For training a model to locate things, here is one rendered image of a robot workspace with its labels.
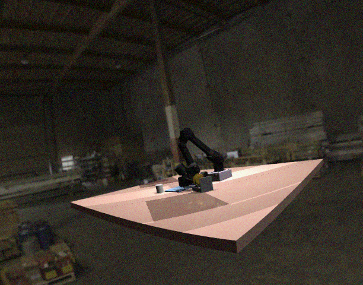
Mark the olive-gold round plate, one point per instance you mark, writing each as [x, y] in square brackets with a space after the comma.
[196, 179]

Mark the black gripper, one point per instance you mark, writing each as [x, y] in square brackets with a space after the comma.
[186, 181]

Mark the light blue square mat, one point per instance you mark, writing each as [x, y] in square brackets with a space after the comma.
[178, 189]

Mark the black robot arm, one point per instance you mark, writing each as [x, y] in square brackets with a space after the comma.
[191, 168]

